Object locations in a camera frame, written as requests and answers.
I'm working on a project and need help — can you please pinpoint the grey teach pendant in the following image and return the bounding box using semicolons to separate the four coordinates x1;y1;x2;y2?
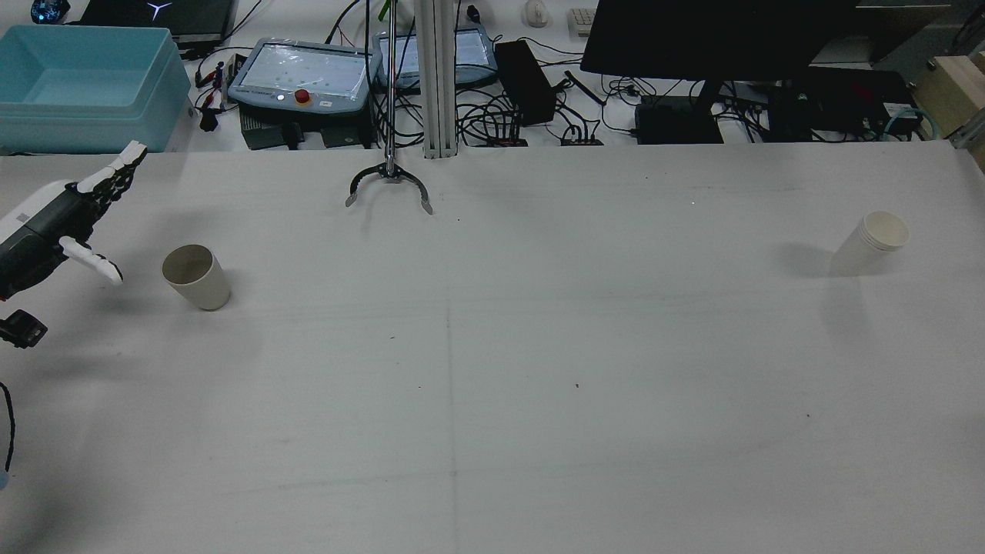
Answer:
372;23;499;91

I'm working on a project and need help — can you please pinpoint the teach pendant with red button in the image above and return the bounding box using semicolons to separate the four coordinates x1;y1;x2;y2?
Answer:
228;38;376;117

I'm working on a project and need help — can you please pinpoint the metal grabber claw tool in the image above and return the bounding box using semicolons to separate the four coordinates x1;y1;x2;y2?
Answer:
345;0;434;216

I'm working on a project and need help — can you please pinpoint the black power brick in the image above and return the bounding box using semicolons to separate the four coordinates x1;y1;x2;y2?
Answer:
494;40;557;127

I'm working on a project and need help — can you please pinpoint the black monitor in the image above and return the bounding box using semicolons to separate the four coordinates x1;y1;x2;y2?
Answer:
579;0;860;145

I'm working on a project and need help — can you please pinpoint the aluminium profile post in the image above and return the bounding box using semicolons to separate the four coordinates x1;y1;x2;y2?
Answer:
414;0;463;160

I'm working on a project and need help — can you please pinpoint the white paper cup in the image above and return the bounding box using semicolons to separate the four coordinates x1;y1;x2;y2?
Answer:
830;211;910;278

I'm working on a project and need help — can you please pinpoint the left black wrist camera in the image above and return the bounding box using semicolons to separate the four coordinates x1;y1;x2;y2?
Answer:
0;310;48;349

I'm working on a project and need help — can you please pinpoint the large black electronics unit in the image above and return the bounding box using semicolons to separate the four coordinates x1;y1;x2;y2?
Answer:
772;67;917;144

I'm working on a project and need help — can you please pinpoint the teal cable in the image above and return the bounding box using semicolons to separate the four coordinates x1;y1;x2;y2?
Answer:
883;106;937;143

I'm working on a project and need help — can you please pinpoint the black stick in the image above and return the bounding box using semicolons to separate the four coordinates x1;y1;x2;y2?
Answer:
564;71;606;105

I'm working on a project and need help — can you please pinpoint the black box with cables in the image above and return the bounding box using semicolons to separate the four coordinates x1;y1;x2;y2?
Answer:
635;96;725;145

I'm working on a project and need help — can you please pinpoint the wooden box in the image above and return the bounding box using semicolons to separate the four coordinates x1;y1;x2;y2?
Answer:
913;54;985;141

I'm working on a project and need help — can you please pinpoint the black controller base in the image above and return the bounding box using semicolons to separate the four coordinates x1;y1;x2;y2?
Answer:
239;104;378;152

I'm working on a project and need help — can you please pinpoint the black laptop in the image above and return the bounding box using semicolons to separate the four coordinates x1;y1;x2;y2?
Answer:
77;0;240;45

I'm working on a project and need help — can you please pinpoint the beige cup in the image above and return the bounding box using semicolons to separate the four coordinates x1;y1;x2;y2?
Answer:
162;245;232;312

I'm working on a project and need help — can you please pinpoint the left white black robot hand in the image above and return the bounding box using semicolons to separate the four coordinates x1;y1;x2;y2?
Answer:
0;141;148;302

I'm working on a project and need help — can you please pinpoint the light blue plastic bin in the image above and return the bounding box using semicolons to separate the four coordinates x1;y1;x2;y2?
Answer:
0;25;192;155

